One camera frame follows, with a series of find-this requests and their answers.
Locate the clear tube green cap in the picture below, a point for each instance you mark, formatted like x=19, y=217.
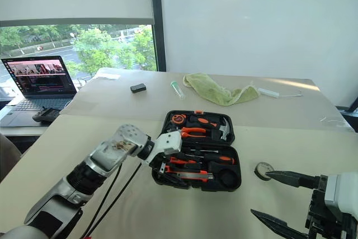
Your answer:
x=177, y=89

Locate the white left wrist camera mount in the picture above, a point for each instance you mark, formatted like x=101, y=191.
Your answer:
x=170, y=142

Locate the black electrical tape roll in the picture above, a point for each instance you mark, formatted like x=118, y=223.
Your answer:
x=261, y=167

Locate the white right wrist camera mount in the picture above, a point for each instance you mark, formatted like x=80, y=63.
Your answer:
x=341, y=191

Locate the open laptop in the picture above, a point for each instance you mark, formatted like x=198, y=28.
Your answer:
x=39, y=76

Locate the small black box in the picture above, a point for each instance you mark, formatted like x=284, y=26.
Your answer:
x=138, y=88

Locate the white power adapter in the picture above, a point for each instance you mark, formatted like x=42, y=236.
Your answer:
x=268, y=92

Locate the black tool case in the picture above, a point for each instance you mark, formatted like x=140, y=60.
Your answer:
x=228, y=178

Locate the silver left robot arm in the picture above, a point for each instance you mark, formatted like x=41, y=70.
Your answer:
x=112, y=152

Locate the orange silver utility knife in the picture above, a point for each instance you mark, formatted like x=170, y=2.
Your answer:
x=195, y=177

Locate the thin black precision screwdriver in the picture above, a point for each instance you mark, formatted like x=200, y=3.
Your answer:
x=207, y=152

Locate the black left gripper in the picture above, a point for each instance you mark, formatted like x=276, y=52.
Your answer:
x=163, y=160

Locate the dark window frame post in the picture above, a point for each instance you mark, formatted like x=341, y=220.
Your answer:
x=159, y=40

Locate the brown chair back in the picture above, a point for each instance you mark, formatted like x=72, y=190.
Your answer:
x=8, y=155

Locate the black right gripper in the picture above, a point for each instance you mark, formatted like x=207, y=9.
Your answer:
x=316, y=213

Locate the orange black long nose pliers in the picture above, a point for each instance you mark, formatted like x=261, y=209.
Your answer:
x=181, y=161

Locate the orange black tape measure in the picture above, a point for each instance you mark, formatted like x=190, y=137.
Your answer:
x=178, y=118

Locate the green towel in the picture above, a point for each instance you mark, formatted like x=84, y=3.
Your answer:
x=212, y=89

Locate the black handheld controller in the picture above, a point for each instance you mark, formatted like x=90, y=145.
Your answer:
x=46, y=115

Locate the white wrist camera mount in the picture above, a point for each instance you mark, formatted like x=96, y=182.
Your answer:
x=341, y=191
x=170, y=142

